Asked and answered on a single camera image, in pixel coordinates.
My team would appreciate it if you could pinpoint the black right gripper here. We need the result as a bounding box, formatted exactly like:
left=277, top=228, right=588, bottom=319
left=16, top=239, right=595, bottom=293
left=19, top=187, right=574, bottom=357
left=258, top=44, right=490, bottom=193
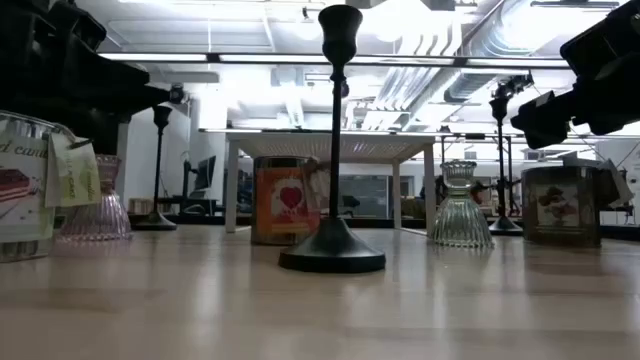
left=510, top=0, right=640, bottom=150

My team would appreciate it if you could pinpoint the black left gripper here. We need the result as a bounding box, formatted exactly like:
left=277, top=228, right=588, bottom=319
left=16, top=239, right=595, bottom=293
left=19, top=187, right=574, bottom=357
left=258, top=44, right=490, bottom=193
left=0, top=0, right=171, bottom=155

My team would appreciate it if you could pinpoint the brown label jar candle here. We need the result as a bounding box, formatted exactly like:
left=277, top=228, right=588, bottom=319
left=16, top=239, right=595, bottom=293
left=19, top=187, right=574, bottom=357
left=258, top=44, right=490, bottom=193
left=520, top=158, right=634, bottom=249

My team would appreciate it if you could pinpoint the white label jar candle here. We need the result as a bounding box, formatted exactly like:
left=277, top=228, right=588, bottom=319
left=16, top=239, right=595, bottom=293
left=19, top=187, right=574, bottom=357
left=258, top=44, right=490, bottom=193
left=0, top=110, right=102, bottom=264

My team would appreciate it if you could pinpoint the tall black candlestick holder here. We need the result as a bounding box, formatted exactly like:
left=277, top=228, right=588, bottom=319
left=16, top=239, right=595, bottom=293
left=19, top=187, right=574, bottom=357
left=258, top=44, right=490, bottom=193
left=487, top=97, right=525, bottom=237

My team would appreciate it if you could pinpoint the short black candlestick holder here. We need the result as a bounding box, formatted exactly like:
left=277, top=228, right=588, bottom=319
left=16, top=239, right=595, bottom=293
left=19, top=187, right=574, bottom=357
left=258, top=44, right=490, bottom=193
left=132, top=104, right=179, bottom=232

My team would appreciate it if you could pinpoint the clear ribbed glass candle holder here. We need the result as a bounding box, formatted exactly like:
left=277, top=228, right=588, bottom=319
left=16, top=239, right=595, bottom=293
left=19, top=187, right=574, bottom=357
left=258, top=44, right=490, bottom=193
left=428, top=159, right=495, bottom=250

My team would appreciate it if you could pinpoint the medium black candlestick holder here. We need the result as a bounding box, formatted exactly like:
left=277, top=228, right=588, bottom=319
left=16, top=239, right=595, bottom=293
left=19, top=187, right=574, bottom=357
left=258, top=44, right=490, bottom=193
left=278, top=4, right=387, bottom=275

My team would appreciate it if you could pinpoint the pink ribbed glass candle holder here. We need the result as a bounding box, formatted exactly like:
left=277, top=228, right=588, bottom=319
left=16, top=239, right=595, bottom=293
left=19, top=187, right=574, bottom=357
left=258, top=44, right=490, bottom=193
left=55, top=153, right=134, bottom=242

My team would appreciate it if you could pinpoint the overhead light bar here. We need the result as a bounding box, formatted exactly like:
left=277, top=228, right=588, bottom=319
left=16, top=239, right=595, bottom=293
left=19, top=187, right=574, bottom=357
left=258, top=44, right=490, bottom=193
left=97, top=51, right=571, bottom=70

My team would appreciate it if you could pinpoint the background computer monitor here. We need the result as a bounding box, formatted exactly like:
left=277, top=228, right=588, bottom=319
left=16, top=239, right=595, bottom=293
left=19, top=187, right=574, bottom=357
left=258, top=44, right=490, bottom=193
left=192, top=154, right=219, bottom=194

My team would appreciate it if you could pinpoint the white perforated metal shelf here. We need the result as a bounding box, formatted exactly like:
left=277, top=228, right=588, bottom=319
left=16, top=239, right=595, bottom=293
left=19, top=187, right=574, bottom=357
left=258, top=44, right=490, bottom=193
left=223, top=130, right=437, bottom=235

